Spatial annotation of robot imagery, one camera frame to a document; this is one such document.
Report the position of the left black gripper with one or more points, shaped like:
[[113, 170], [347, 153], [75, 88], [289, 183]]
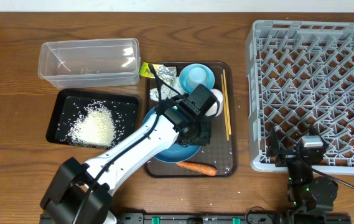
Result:
[[200, 135]]

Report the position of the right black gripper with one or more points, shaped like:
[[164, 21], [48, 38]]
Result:
[[287, 157]]

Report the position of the dark blue plate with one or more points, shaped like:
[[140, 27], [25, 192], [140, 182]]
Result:
[[177, 153]]

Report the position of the orange carrot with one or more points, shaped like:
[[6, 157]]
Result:
[[201, 168]]

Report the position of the white tissue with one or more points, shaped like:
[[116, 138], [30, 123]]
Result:
[[166, 92]]

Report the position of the yellow foil snack wrapper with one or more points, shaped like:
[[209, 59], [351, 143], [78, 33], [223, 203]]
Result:
[[165, 73]]

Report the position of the pile of white rice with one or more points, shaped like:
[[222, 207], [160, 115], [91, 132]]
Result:
[[95, 123]]

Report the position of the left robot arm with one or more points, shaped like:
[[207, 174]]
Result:
[[82, 193]]

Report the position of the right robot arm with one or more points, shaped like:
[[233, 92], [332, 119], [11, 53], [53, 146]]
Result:
[[313, 197]]

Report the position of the grey dishwasher rack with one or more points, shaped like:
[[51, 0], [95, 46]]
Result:
[[301, 75]]

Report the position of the black waste tray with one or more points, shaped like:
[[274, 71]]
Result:
[[64, 94]]

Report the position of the left wooden chopstick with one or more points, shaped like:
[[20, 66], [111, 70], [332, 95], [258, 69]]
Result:
[[225, 118]]

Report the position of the wooden chopstick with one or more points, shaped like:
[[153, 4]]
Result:
[[225, 118], [227, 109]]

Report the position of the brown serving tray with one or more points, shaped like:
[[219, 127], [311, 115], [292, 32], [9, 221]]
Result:
[[220, 153]]

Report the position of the pink cup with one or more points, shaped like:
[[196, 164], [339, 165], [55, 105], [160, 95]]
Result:
[[217, 101]]

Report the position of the light blue bowl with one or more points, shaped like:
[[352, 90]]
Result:
[[184, 74]]

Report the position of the light blue cup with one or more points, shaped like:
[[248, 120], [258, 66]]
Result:
[[196, 76]]

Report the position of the right wooden chopstick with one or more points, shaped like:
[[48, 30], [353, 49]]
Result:
[[227, 109]]

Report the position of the clear plastic bin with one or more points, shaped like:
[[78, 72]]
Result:
[[90, 63]]

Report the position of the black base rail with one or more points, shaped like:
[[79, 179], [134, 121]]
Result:
[[251, 218]]

